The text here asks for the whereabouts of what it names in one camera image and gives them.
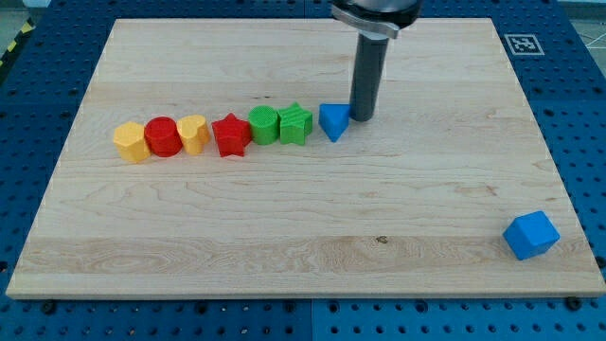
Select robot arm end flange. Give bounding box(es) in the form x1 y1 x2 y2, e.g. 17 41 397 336
330 0 423 39

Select blue triangle block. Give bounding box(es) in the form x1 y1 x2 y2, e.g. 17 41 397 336
318 103 350 142

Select blue cube block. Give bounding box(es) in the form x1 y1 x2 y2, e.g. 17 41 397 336
503 210 561 260

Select green star block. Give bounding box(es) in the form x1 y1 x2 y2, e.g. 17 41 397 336
277 102 312 146

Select green cylinder block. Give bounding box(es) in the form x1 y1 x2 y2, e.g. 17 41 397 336
248 105 279 145

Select red star block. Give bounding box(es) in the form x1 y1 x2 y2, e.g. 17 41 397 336
211 113 252 157

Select yellow heart block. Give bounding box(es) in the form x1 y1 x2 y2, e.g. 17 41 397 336
176 115 210 155

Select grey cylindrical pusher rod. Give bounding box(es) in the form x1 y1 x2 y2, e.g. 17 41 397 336
349 33 389 122

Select red cylinder block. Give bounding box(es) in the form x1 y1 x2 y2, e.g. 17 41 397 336
144 117 183 157

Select wooden board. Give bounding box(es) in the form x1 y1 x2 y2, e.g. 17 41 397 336
7 18 605 299

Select yellow hexagon block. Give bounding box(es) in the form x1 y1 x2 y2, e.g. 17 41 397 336
113 121 152 163

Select white fiducial marker tag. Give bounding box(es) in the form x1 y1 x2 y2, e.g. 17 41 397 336
505 33 544 56

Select yellow black hazard tape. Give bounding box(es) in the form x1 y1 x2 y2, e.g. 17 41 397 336
1 17 36 71

